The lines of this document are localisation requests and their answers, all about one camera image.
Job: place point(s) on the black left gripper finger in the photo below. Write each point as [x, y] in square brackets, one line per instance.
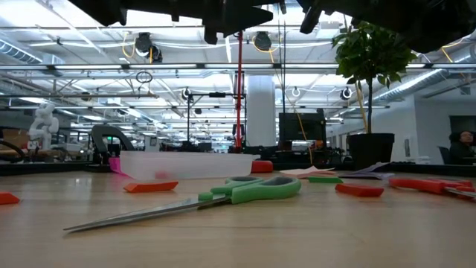
[241, 20]
[211, 31]

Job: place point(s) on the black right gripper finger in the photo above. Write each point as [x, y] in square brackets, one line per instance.
[310, 15]

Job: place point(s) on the green eraser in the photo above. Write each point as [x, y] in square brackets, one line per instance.
[325, 180]

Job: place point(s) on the orange eraser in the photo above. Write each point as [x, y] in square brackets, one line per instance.
[150, 187]
[7, 198]

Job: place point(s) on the red eraser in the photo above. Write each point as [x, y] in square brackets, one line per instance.
[359, 190]

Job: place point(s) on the green leafy plant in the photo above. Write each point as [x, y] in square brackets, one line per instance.
[366, 52]

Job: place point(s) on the red vertical pole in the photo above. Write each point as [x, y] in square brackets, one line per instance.
[239, 93]

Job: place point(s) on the white column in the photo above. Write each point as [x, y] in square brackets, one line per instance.
[261, 111]

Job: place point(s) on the black monitor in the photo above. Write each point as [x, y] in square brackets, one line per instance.
[302, 126]

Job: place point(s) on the translucent plastic box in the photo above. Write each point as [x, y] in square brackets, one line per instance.
[193, 164]

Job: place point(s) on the black plant pot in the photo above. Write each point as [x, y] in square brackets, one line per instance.
[370, 150]

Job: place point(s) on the person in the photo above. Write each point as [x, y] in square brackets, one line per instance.
[461, 149]

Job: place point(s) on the red rounded object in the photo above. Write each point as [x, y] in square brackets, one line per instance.
[262, 167]

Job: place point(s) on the purple paper notepad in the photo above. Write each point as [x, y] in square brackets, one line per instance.
[368, 174]

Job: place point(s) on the black equipment at left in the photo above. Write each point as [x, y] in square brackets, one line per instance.
[56, 169]

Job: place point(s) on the black stand frame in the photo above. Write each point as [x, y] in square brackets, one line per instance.
[217, 95]

